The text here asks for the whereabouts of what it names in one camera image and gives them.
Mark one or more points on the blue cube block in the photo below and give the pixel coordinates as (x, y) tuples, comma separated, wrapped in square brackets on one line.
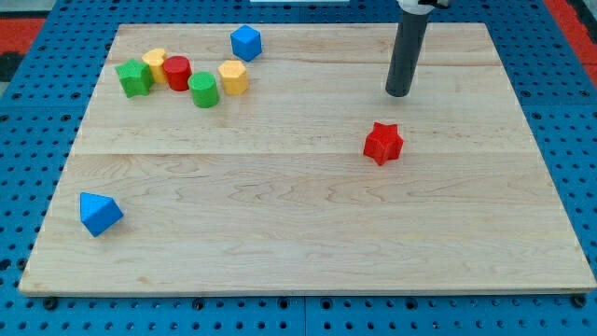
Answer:
[(246, 43)]

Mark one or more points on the red star block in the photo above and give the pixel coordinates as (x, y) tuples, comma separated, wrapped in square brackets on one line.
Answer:
[(383, 143)]

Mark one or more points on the light wooden board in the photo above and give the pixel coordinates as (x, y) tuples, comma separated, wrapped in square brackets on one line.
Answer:
[(269, 192)]

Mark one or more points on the yellow hexagon block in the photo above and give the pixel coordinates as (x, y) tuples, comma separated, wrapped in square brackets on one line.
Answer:
[(234, 79)]

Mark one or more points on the green cylinder block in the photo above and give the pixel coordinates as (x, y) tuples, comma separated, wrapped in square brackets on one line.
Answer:
[(203, 89)]

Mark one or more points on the red cylinder block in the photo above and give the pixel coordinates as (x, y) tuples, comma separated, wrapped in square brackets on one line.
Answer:
[(178, 71)]

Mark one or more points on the yellow heart block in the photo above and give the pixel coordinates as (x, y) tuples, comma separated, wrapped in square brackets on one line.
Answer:
[(155, 60)]

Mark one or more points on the green star block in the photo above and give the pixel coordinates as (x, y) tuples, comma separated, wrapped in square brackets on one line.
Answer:
[(135, 78)]

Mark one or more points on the blue triangle block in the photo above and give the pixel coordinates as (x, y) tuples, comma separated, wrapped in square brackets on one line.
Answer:
[(98, 212)]

